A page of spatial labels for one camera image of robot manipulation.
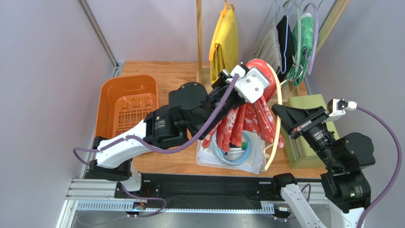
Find red patterned trousers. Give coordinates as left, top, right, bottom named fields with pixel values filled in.
left=202, top=59, right=277, bottom=152

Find cream plastic hanger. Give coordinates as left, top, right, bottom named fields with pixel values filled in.
left=262, top=64, right=286, bottom=171

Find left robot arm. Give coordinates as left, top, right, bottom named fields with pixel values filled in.
left=88, top=66, right=258, bottom=191

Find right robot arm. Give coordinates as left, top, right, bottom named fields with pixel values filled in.
left=271, top=99, right=376, bottom=228

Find yellow trousers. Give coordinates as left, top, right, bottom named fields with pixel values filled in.
left=209, top=4, right=239, bottom=83

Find orange plastic hanger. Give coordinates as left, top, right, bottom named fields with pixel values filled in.
left=209, top=1, right=238, bottom=63

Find purple plastic hanger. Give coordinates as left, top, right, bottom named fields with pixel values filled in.
left=303, top=2, right=319, bottom=76

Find light green hanger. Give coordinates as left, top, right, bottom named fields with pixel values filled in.
left=282, top=0, right=302, bottom=67

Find grey trousers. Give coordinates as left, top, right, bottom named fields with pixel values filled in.
left=253, top=21, right=281, bottom=73

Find black trousers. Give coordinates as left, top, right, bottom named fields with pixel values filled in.
left=276, top=16, right=295, bottom=81

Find green trousers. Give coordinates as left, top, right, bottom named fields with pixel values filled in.
left=286, top=13, right=315, bottom=87

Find olive green box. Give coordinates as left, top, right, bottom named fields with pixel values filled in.
left=280, top=94, right=327, bottom=169

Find green black marker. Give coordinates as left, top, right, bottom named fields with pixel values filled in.
left=229, top=142, right=247, bottom=150

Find white pen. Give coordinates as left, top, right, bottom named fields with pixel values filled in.
left=225, top=150, right=245, bottom=155

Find blue headphones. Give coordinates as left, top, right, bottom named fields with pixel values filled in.
left=209, top=131, right=252, bottom=166

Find orange plastic basket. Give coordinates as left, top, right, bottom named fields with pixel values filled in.
left=95, top=75, right=159, bottom=139

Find wooden clothes rack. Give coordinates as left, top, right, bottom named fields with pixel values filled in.
left=195, top=0, right=350, bottom=92

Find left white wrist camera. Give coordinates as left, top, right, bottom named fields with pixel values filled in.
left=222, top=64, right=270, bottom=104

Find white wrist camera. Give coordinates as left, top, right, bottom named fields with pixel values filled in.
left=222, top=64, right=270, bottom=104
left=327, top=99, right=357, bottom=116

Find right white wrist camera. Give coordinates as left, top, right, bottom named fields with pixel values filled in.
left=327, top=99, right=357, bottom=116

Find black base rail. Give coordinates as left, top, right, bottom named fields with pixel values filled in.
left=114, top=173, right=283, bottom=209

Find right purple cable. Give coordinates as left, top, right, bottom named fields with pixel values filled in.
left=356, top=105, right=403, bottom=228

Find purple cable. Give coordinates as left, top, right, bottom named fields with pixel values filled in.
left=356, top=105, right=403, bottom=228
left=72, top=73, right=240, bottom=167

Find blue wire hanger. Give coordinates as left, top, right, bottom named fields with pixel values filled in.
left=274, top=0, right=289, bottom=74

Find aluminium frame post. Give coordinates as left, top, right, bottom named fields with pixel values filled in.
left=77, top=0, right=119, bottom=70

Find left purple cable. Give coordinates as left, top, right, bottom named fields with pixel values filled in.
left=72, top=73, right=240, bottom=167

